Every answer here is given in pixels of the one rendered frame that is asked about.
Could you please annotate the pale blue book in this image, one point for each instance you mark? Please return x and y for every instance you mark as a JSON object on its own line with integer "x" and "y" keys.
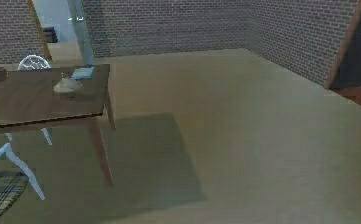
{"x": 82, "y": 72}

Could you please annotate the dark stacked object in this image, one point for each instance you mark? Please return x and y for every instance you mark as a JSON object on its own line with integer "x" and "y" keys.
{"x": 50, "y": 34}

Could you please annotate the dark room door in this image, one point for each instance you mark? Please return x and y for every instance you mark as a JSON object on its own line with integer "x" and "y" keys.
{"x": 354, "y": 50}

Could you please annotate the brown wooden table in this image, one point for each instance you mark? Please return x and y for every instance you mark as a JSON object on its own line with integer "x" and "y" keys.
{"x": 28, "y": 96}

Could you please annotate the white chair with plaid seat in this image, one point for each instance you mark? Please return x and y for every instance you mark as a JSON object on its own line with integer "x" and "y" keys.
{"x": 4, "y": 190}

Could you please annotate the cream lidded dish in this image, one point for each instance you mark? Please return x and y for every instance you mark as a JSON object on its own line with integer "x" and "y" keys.
{"x": 67, "y": 86}

